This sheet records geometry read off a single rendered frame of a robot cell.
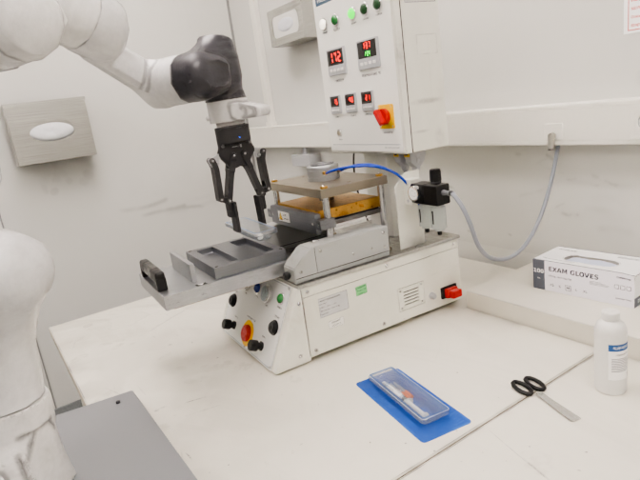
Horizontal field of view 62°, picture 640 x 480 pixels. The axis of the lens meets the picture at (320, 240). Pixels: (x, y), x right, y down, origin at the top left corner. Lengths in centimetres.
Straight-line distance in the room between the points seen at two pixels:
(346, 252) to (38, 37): 71
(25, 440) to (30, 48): 52
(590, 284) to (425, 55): 62
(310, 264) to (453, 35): 88
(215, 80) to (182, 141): 164
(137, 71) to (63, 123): 136
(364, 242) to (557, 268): 45
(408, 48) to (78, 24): 68
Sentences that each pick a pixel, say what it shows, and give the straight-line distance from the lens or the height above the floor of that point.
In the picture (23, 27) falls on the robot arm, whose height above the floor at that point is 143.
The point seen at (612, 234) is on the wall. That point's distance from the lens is 149.
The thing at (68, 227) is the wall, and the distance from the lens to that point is 263.
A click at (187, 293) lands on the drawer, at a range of 109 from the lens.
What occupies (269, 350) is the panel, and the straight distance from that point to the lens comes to 119.
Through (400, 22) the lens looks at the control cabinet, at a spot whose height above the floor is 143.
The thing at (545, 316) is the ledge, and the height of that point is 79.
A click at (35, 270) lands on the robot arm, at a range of 74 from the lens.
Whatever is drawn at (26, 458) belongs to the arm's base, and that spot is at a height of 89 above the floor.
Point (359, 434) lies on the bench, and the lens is 95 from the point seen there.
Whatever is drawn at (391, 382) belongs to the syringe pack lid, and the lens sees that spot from 104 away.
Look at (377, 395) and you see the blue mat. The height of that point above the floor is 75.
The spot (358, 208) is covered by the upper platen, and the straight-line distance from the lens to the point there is 125.
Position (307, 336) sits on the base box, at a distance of 116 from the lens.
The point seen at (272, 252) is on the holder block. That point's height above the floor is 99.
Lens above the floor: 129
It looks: 14 degrees down
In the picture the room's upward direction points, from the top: 8 degrees counter-clockwise
